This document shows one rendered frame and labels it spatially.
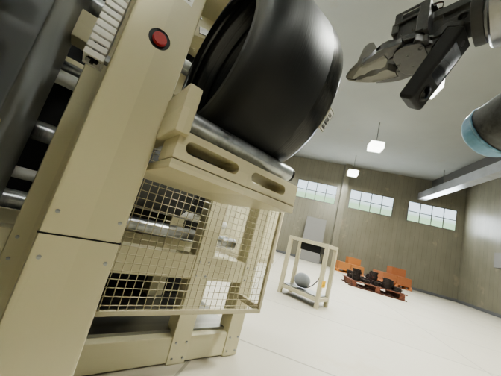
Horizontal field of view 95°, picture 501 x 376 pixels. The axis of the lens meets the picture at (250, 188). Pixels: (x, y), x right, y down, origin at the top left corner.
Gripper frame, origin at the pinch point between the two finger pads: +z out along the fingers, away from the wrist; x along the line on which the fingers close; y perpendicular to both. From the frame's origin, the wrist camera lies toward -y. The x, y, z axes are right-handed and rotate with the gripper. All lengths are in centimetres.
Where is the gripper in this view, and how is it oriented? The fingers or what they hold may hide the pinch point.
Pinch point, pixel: (352, 78)
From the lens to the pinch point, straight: 58.3
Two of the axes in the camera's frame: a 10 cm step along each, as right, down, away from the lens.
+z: -6.2, -0.2, 7.8
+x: -7.4, -3.1, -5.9
